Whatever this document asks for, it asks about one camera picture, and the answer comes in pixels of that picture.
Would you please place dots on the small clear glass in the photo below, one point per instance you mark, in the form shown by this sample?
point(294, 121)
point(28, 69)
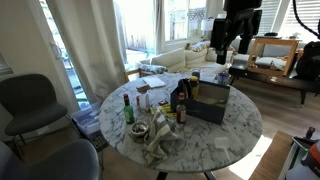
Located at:
point(196, 73)

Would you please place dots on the white paper napkin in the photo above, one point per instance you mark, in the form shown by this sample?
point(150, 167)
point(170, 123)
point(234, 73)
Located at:
point(154, 82)

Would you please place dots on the striped cloth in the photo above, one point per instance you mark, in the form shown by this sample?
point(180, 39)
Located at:
point(160, 136)

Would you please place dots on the wooden chair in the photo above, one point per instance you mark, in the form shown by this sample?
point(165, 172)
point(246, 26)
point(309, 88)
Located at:
point(132, 72)

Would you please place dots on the yellow sauce packet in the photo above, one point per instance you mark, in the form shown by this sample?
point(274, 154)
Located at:
point(171, 115)
point(166, 108)

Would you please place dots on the brown jar yellow lid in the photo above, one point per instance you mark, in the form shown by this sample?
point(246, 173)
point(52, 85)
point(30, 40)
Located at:
point(194, 87)

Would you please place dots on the wooden bench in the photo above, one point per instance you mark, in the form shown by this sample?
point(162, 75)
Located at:
point(270, 156)

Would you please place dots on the dark grey chair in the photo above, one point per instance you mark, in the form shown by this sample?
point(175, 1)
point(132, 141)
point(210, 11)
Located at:
point(30, 103)

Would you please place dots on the blue white patterned pillow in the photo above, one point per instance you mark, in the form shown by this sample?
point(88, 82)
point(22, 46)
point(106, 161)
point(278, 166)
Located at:
point(152, 68)

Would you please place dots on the black bag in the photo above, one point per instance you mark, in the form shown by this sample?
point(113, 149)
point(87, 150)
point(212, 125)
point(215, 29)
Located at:
point(310, 61)

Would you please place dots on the small red capped bottle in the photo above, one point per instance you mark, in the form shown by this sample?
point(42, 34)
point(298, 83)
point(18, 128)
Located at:
point(137, 101)

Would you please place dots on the black low bench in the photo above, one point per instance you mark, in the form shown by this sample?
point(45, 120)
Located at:
point(286, 81)

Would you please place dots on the green bottle red cap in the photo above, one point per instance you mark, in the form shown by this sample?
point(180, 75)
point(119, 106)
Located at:
point(129, 113)

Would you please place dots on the small bowl with food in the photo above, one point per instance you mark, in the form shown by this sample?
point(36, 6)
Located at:
point(139, 130)

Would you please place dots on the small brown cardboard box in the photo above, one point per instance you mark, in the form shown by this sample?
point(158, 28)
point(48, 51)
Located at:
point(143, 88)

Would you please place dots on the dark red small packet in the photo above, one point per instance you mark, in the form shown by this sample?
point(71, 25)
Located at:
point(163, 102)

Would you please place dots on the blue patterned cup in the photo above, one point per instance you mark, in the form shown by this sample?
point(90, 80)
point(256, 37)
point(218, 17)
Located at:
point(223, 79)

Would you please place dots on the beige curtain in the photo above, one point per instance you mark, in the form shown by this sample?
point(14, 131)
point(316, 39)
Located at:
point(90, 46)

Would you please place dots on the white window blinds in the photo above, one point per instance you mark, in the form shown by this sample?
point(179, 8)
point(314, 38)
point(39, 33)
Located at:
point(303, 10)

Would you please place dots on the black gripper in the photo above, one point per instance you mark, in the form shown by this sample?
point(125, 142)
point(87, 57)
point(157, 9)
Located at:
point(240, 18)

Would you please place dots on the brown sauce bottle red cap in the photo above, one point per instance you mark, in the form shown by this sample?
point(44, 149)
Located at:
point(181, 111)

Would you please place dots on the black table base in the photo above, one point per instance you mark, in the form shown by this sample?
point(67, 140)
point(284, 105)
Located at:
point(161, 175)

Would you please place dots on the clear plastic storage bin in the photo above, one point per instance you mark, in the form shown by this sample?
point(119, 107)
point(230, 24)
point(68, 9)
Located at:
point(88, 125)

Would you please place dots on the blue cardboard box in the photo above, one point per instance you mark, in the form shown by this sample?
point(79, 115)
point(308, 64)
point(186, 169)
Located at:
point(203, 110)

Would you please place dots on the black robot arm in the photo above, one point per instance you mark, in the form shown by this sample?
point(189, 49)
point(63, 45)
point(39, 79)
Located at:
point(241, 3)

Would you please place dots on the white table lamp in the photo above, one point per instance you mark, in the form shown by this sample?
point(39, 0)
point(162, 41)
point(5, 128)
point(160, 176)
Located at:
point(207, 25)

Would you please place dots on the beige sofa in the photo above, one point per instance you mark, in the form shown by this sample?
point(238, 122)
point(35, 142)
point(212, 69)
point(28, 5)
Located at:
point(180, 60)

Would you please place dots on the patterned sofa pillow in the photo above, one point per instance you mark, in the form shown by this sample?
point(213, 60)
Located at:
point(200, 46)

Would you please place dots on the white plastic bottle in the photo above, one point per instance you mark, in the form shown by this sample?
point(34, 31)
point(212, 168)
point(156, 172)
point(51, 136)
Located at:
point(144, 100)

